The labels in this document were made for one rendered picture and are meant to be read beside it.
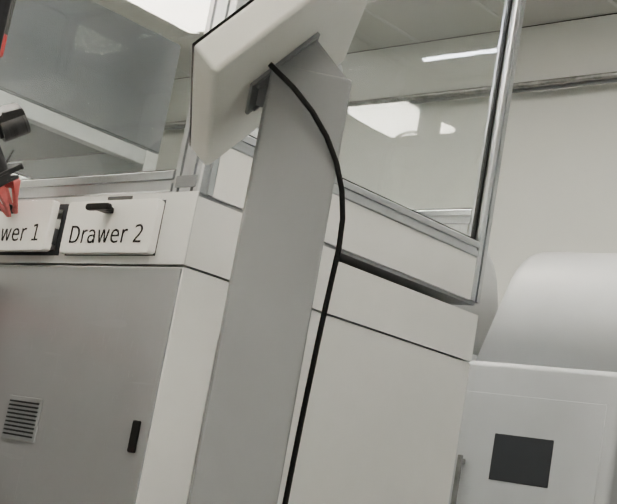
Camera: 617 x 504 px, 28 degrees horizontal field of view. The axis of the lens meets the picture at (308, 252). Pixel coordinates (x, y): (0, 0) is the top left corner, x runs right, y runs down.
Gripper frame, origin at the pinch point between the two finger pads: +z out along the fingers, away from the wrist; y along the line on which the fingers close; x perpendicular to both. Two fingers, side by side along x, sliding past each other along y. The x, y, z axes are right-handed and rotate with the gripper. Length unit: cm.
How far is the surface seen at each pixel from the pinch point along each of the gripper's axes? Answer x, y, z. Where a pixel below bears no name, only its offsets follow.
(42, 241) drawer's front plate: -10.5, -1.7, 6.1
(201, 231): -52, 7, 8
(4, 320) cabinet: 2.7, -9.6, 21.5
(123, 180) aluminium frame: -28.1, 10.5, -2.2
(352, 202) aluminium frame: -50, 50, 20
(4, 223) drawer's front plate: 5.3, 0.5, 3.0
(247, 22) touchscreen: -113, -22, -36
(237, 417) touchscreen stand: -107, -40, 14
